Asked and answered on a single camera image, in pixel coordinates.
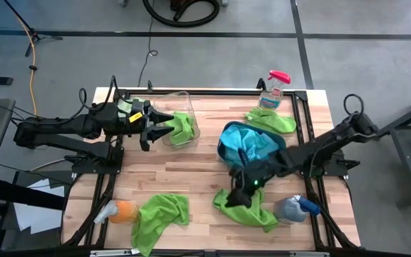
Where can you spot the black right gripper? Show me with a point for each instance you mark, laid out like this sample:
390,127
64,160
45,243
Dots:
259,175

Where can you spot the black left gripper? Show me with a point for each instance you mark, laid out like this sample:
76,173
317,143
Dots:
127,126

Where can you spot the clear plastic basket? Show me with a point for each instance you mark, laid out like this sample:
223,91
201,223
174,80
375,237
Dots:
177,101

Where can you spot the teal plastic basket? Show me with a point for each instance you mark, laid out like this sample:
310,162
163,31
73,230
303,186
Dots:
220,151

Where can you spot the blue microfiber towel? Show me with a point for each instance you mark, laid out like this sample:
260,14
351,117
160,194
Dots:
252,141

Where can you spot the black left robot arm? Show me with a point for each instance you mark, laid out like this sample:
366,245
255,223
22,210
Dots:
55,128

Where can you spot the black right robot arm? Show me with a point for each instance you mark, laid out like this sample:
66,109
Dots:
319,146

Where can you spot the yellow sticker tag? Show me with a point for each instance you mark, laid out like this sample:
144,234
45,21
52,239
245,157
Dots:
136,117

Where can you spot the grey spray bottle blue trigger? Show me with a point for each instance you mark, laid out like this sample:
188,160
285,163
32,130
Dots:
291,210

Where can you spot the orange spray bottle white trigger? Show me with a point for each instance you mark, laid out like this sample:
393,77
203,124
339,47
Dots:
123,212

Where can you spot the clear spray bottle red trigger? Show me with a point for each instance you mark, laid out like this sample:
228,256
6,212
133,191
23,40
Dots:
279,76

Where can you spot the grey furniture leg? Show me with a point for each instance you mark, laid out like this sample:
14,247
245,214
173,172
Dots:
224,2

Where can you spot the black tripod stand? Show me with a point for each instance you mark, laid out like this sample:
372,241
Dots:
36,36

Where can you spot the black table beam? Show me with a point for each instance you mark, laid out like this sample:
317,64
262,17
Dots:
23,195

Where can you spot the white paper sheet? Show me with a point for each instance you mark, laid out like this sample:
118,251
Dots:
30,217

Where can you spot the black metal desk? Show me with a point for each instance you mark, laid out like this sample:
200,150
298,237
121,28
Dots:
408,160

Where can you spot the black frame clamp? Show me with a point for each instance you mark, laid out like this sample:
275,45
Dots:
260,84
149,85

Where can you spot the black aluminium table frame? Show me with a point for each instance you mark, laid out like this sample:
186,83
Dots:
227,93

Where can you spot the silver metal bracket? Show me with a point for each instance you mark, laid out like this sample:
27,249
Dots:
109,253
309,254

